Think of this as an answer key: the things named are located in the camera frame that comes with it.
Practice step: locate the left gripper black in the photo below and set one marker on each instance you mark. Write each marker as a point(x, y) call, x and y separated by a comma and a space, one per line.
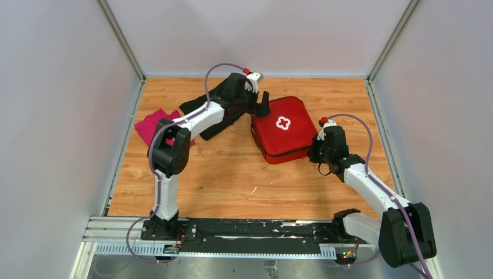
point(260, 109)

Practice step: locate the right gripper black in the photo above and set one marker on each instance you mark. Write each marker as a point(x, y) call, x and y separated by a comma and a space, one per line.
point(312, 152)

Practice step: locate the red black medicine kit case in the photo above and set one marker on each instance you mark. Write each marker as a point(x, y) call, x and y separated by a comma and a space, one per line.
point(286, 133)

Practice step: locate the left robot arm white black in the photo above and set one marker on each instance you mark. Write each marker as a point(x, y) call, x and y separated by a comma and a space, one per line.
point(169, 151)

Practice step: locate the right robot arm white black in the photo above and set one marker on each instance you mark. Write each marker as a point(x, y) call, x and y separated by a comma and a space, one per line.
point(385, 204)

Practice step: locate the black cloth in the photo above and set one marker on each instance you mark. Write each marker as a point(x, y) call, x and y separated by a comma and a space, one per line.
point(210, 114)

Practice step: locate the pink cloth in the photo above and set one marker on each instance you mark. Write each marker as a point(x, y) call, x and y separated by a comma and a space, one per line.
point(147, 126)

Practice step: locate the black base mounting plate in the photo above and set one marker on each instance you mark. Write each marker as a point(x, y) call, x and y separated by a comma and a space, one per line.
point(257, 237)

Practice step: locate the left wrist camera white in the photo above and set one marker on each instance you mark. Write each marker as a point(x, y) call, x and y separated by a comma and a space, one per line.
point(253, 80)

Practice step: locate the aluminium frame rail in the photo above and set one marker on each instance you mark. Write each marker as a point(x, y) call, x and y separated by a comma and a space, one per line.
point(106, 236)

